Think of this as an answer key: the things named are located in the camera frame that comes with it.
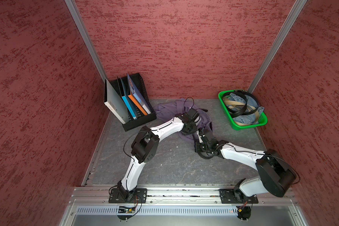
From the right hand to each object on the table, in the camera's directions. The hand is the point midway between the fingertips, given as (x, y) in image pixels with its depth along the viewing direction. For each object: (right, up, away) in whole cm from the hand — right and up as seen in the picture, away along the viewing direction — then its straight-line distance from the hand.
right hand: (194, 148), depth 90 cm
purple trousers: (-18, +25, +17) cm, 36 cm away
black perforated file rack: (-38, +18, +13) cm, 44 cm away
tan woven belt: (+30, +33, +23) cm, 50 cm away
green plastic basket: (+50, +19, +8) cm, 54 cm away
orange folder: (-40, +33, -6) cm, 52 cm away
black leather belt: (+10, +25, +16) cm, 32 cm away
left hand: (-1, +10, +3) cm, 10 cm away
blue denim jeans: (+44, +19, +9) cm, 49 cm away
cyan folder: (-42, +31, -6) cm, 53 cm away
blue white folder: (-43, +41, +14) cm, 61 cm away
